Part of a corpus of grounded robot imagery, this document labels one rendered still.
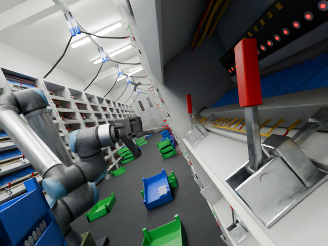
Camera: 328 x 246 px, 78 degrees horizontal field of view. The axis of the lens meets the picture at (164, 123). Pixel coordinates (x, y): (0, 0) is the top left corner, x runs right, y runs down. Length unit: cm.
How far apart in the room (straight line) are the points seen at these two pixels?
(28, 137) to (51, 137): 24
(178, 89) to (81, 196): 88
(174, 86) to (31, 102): 86
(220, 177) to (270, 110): 7
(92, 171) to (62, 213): 41
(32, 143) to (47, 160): 12
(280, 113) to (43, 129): 115
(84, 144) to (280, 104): 74
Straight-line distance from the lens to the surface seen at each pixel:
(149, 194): 170
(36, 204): 51
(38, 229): 51
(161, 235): 119
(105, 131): 81
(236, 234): 45
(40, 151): 94
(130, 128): 79
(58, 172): 85
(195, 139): 38
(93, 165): 87
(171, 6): 30
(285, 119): 19
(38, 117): 123
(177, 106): 54
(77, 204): 124
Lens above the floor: 56
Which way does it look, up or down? 2 degrees down
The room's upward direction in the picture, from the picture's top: 24 degrees counter-clockwise
